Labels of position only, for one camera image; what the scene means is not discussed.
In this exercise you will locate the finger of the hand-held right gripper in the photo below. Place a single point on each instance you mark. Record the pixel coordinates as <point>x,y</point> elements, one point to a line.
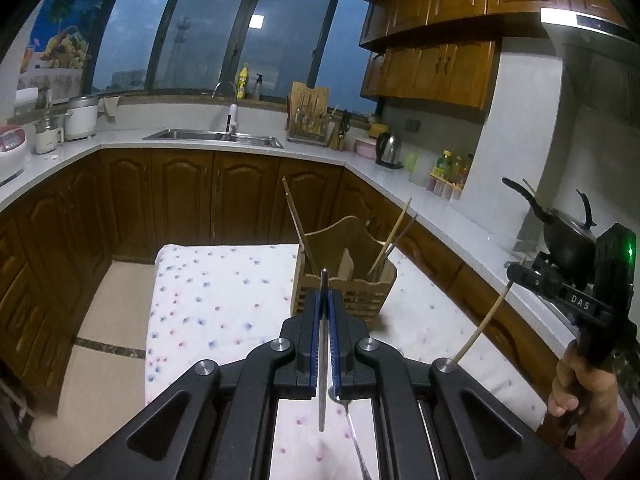
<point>530,276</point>
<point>547,264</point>

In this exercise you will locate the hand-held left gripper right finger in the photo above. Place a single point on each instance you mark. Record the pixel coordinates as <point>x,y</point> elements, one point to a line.
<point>335,355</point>

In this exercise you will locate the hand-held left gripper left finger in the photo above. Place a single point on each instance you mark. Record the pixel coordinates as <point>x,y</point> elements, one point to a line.
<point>314,355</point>

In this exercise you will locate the wooden utensil holder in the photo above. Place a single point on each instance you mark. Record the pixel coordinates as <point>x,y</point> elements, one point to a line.
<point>360,295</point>

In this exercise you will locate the wooden chopstick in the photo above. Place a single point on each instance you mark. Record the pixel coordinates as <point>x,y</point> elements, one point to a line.
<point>482,322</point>
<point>397,225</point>
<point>295,215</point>

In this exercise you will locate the person's right forearm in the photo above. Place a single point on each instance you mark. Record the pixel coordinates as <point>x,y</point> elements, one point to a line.
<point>605,445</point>

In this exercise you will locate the person's right hand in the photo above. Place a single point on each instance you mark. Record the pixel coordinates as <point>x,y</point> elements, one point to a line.
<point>595,395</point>

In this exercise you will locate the black wok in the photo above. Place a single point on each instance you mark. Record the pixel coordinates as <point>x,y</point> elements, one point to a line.
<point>567,240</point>

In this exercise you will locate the metal spoon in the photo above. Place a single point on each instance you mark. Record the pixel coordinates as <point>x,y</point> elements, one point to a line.
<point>352,435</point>

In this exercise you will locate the floral printed tablecloth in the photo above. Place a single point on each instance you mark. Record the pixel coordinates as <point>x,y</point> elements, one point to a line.
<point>215,310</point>

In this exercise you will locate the spice jar set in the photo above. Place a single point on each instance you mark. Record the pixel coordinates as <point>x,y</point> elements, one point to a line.
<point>442,189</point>

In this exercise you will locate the oil bottle yellow cap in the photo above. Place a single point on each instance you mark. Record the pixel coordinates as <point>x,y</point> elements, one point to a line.
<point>442,165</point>

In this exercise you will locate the steel electric kettle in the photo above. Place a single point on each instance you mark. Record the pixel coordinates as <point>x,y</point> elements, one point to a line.
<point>390,150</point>

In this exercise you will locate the pink container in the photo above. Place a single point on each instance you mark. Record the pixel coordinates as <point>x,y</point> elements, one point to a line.
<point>365,146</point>

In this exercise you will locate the wooden base cabinets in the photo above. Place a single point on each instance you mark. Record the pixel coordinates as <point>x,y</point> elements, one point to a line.
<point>175,195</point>

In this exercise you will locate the knife block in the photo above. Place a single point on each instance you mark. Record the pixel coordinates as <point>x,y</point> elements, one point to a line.
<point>342,135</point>

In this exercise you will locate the dish rack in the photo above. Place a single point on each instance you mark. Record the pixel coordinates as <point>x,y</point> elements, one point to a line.
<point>305,135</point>

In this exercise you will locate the range hood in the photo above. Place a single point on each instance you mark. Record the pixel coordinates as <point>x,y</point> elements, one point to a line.
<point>590,35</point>

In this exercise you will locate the steel sink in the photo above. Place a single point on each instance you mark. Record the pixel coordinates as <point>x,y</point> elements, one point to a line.
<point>200,136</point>

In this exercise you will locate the kitchen faucet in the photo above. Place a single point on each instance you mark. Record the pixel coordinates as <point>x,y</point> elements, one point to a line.
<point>232,115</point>

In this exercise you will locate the wooden cutting board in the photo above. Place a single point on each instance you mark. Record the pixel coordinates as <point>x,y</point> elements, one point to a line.
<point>307,97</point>

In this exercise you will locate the pump soap bottle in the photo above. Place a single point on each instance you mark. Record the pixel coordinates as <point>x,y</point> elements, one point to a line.
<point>257,89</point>

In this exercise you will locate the yellow detergent bottle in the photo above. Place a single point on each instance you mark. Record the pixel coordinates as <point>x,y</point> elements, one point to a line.
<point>242,82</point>

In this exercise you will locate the hanging dish cloth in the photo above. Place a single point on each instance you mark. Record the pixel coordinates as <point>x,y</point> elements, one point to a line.
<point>109,107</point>

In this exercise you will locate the kitchen window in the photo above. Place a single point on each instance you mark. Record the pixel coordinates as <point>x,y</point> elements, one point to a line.
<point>225,35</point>

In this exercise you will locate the pink white rice cooker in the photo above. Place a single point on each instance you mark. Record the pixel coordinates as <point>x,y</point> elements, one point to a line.
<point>10,152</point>

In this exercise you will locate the paper towel roll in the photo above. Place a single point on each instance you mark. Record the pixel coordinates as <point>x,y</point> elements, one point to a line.
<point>26,99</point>

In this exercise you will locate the wall outlet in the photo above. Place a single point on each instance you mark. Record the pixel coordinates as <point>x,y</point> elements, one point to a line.
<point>412,126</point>

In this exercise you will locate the wooden wall cabinets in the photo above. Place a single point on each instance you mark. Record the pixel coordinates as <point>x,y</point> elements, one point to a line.
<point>450,20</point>

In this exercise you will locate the fruit wall poster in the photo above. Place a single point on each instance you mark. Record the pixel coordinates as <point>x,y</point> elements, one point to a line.
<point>65,35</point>

